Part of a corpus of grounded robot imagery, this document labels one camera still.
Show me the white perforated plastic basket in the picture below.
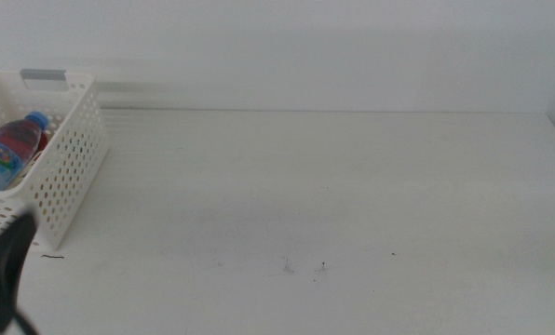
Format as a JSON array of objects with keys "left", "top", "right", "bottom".
[{"left": 0, "top": 68, "right": 111, "bottom": 252}]

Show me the red soda can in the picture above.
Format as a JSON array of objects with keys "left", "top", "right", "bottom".
[{"left": 34, "top": 130, "right": 50, "bottom": 157}]

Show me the clear water bottle blue cap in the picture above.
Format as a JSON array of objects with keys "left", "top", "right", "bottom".
[{"left": 0, "top": 110, "right": 51, "bottom": 193}]

